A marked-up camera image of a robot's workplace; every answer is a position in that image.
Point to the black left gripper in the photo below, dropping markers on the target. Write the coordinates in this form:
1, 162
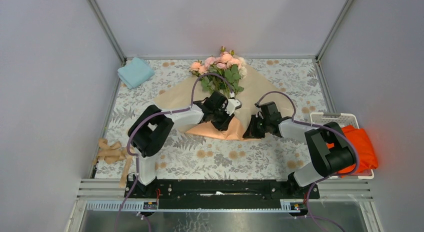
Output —
223, 125

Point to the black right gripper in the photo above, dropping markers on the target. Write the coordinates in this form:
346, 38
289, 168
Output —
251, 132

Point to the pile of fake flowers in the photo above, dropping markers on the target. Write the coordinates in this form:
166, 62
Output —
222, 73

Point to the peach wrapping paper sheet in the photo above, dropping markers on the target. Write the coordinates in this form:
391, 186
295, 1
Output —
255, 86

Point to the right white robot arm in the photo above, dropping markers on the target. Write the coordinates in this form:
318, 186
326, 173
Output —
329, 149

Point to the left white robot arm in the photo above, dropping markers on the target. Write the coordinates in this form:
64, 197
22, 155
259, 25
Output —
150, 131

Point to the floral patterned tablecloth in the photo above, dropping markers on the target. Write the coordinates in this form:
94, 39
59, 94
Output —
186, 156

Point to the light blue folded towel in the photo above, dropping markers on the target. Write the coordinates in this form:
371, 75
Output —
135, 73

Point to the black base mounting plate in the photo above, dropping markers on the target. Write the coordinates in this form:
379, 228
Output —
193, 194

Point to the beige ribbon pile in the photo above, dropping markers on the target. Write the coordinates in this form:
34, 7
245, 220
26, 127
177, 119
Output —
112, 154

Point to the orange folded cloth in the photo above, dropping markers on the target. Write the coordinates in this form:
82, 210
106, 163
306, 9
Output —
363, 145

